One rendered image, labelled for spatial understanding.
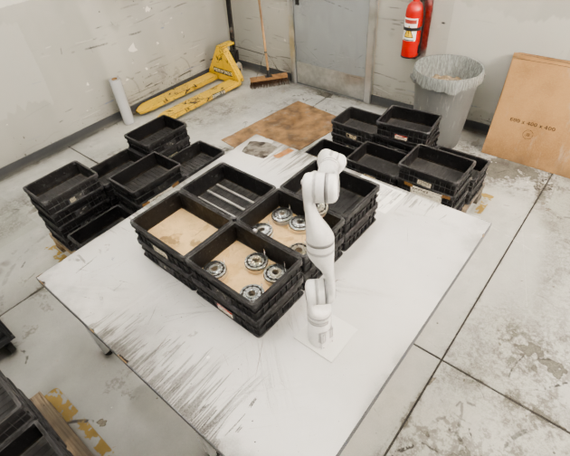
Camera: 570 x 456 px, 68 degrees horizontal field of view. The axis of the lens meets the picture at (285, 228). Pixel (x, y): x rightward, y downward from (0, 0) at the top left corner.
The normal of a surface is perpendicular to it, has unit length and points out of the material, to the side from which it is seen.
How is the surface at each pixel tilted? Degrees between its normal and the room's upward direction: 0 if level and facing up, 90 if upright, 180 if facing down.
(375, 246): 0
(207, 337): 0
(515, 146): 73
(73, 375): 0
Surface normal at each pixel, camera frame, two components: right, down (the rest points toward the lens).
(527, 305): -0.07, -0.73
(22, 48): 0.77, 0.39
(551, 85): -0.64, 0.44
